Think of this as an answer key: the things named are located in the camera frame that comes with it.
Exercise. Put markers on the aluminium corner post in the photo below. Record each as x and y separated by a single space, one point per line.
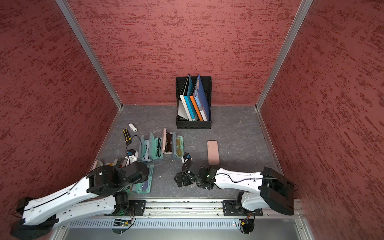
291 35
79 33

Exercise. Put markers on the small white cylinder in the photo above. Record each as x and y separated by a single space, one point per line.
133 128

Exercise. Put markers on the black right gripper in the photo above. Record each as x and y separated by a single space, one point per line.
184 175

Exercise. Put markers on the green case black glasses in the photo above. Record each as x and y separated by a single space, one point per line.
155 148

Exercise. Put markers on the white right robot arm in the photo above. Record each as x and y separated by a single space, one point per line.
265 189

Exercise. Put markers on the perforated vent strip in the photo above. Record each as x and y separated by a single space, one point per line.
190 224

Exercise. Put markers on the blue folder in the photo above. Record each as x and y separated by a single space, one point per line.
201 99

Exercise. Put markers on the aluminium right corner post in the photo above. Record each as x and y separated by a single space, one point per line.
291 35

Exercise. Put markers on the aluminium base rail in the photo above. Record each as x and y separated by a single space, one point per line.
203 208

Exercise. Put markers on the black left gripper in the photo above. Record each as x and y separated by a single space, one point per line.
144 179

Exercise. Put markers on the orange book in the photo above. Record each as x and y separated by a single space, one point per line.
197 110

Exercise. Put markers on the teal book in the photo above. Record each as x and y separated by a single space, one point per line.
187 97

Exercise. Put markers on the black mesh file holder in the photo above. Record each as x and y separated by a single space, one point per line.
183 123

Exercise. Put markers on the white grey book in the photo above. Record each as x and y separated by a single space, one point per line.
183 101

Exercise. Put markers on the aluminium left corner post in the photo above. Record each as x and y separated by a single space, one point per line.
79 33

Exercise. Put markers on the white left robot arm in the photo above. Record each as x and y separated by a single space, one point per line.
101 192

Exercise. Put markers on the pink case yellow glasses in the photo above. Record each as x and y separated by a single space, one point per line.
99 163

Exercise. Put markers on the pink case dark sunglasses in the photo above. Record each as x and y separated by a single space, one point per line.
167 142

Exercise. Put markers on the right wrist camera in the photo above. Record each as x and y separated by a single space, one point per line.
186 157

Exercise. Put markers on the grey case white glasses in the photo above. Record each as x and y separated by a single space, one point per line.
146 151

